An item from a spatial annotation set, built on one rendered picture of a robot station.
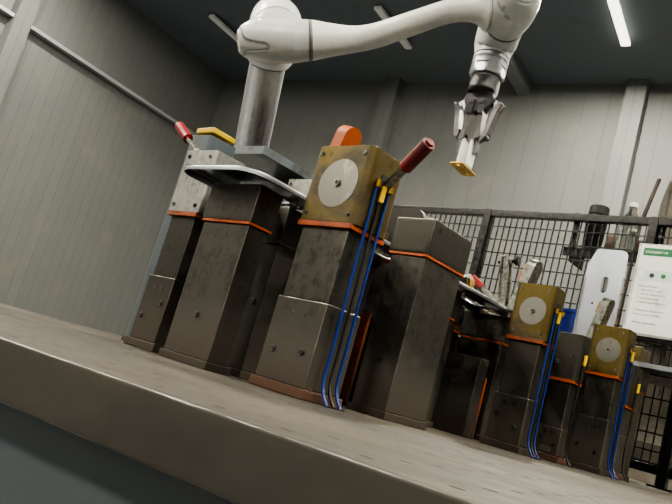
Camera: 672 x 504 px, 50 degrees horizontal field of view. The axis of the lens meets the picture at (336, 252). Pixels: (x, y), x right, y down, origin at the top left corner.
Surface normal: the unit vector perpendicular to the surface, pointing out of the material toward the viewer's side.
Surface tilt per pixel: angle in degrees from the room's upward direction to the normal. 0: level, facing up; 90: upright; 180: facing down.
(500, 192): 90
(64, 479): 90
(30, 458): 90
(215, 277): 90
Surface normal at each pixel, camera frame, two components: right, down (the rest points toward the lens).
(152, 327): -0.63, -0.31
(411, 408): 0.73, 0.08
